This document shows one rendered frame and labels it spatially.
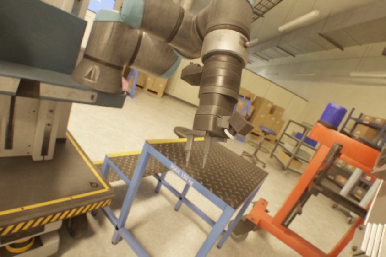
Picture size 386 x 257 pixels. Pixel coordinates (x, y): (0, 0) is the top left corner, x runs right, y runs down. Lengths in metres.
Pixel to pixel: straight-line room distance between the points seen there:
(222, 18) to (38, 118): 0.79
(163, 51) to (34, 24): 0.43
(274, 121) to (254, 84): 1.77
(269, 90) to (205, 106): 8.05
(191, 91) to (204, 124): 7.20
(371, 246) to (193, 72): 0.62
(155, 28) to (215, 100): 0.22
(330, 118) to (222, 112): 1.01
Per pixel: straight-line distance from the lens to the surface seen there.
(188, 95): 7.51
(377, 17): 5.21
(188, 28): 0.46
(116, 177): 1.18
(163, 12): 0.44
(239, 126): 0.30
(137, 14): 0.44
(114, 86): 0.71
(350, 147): 1.29
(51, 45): 0.79
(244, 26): 0.39
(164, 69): 0.75
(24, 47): 0.78
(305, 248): 1.45
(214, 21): 0.39
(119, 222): 0.99
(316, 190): 1.14
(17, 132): 0.97
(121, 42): 0.70
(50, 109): 0.90
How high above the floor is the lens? 0.88
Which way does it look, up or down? 15 degrees down
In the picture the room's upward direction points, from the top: 24 degrees clockwise
